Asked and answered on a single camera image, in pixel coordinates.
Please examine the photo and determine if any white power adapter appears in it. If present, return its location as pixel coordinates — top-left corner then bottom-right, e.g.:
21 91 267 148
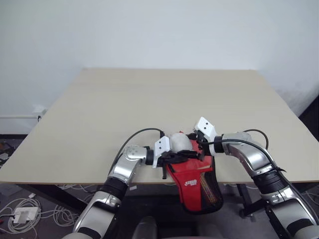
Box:
13 207 38 224

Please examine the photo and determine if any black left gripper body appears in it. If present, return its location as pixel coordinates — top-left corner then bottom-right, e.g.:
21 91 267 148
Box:
159 151 178 166

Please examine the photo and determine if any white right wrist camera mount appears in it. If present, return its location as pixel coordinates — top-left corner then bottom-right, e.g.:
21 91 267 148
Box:
193 116 218 157

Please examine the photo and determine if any white floor cable bundle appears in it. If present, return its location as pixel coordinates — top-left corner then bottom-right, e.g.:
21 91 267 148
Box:
0 183 93 236

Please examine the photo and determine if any red black paddle case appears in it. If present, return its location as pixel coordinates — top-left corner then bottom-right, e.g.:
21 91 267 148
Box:
161 129 224 215

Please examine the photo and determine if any white wall socket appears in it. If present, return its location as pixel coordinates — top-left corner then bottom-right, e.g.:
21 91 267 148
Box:
33 105 47 122

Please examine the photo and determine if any black panel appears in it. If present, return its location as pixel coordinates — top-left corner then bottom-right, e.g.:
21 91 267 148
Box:
297 86 319 140

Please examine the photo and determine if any white wall cable trunking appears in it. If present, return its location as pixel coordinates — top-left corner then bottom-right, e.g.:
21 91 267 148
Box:
0 114 41 120

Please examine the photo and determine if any grey rounded shape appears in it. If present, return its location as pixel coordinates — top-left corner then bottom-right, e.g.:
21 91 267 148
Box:
133 216 158 239

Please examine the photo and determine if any black metal table frame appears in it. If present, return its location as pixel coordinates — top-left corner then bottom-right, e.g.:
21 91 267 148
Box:
14 183 264 221

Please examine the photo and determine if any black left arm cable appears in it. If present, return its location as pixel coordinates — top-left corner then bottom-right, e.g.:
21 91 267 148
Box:
109 127 165 180

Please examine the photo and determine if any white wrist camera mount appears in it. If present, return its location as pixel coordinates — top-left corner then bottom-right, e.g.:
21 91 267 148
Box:
193 116 218 157
153 135 172 168

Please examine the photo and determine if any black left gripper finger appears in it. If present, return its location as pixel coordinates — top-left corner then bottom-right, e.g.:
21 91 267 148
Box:
175 155 200 163

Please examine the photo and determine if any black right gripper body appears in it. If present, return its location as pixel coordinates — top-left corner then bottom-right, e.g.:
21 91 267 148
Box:
196 130 210 151

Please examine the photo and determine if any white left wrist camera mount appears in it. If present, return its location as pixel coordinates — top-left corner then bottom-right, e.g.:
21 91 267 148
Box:
153 135 172 168

